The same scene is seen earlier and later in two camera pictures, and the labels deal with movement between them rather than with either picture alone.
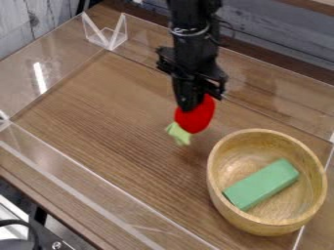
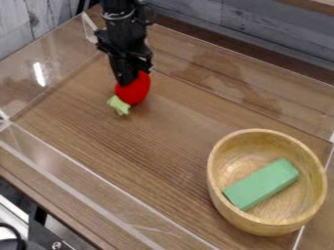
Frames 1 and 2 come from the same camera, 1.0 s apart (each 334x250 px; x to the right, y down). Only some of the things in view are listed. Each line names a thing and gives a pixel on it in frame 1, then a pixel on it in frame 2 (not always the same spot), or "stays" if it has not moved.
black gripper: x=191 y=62 to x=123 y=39
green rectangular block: x=254 y=187 stays
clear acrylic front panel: x=109 y=215 stays
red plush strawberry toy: x=192 y=121 to x=132 y=94
